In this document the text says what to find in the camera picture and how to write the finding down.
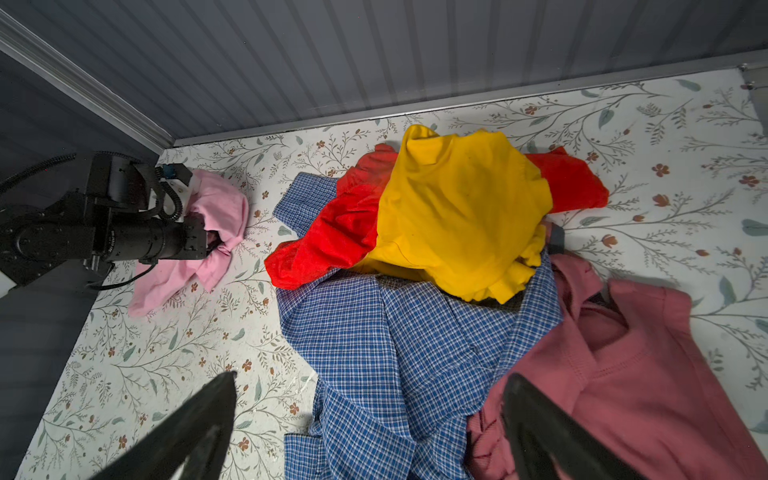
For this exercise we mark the yellow cloth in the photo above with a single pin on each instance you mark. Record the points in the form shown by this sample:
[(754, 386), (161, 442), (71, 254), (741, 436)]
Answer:
[(464, 212)]

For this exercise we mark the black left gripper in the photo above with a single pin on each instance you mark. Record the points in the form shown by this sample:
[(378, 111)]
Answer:
[(112, 215)]

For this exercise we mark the blue plaid shirt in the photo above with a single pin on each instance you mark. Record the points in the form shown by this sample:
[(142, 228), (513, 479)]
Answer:
[(401, 366)]

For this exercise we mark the dusty rose shirt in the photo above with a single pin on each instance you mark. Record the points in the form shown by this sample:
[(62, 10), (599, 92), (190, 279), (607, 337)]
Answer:
[(624, 365)]

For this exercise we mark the red cloth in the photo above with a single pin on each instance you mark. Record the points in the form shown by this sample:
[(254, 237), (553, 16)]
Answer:
[(344, 230)]

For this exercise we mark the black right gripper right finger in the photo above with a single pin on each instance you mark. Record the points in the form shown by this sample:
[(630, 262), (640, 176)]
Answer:
[(546, 443)]

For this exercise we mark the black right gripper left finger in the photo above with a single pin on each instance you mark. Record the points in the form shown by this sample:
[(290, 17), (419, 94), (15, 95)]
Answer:
[(191, 443)]

